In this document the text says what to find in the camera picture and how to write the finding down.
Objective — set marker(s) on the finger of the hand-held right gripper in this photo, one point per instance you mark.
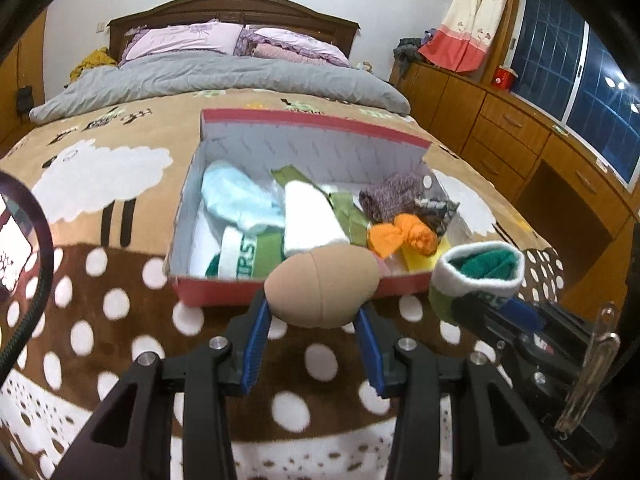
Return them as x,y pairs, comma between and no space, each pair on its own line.
472,317
522,312

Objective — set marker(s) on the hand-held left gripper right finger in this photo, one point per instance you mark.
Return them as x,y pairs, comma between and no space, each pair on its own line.
372,355

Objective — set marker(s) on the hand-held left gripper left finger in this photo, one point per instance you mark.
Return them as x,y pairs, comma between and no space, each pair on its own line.
252,355

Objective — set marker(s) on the green white sock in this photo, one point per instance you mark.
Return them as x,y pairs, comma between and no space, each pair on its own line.
480,260
240,255

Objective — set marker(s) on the red shoe box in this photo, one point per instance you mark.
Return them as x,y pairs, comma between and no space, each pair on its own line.
225,295

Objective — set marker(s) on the yellow sponge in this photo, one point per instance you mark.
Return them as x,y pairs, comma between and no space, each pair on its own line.
420,261

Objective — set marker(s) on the orange cloth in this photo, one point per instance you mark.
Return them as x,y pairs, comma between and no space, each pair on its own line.
405,235

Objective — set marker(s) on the white towel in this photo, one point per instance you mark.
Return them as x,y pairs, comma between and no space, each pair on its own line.
310,220

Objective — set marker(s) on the green ribbon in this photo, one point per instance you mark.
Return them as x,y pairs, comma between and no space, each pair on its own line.
345,210

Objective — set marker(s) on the blue face mask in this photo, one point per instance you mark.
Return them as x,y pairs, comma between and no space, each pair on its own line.
235,195

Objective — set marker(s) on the pink soft item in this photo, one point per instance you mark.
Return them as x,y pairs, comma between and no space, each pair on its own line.
383,266

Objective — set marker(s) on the grey striped cloth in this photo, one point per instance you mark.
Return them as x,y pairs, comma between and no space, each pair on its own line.
435,210

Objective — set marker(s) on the sheep printed blanket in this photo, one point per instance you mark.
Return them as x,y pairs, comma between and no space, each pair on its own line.
125,310

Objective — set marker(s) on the wooden dresser cabinet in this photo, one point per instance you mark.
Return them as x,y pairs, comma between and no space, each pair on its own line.
510,125

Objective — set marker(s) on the red cup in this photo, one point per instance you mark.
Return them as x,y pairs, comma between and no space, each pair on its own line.
504,79

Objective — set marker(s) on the window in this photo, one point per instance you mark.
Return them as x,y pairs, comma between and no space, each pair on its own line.
550,50

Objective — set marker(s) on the small figurine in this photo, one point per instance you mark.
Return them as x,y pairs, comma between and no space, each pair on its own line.
365,66

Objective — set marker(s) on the dark clothes pile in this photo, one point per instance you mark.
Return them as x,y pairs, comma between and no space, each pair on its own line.
407,47

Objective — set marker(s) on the grey duvet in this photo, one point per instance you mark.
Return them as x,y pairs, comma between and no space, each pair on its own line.
225,75

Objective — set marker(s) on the cream and red curtain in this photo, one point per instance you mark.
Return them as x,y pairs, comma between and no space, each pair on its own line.
470,20

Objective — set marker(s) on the pink folded cloth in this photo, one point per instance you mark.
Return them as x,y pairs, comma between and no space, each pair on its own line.
280,52

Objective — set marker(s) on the lilac ruffled pillow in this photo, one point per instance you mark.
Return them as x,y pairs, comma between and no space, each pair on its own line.
300,37

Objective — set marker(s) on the yellow cloth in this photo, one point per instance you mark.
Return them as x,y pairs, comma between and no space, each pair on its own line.
92,60

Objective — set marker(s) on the wooden bed headboard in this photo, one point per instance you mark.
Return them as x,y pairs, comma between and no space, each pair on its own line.
225,10

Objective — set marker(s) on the wooden wardrobe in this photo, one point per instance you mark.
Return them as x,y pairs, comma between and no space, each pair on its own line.
25,60

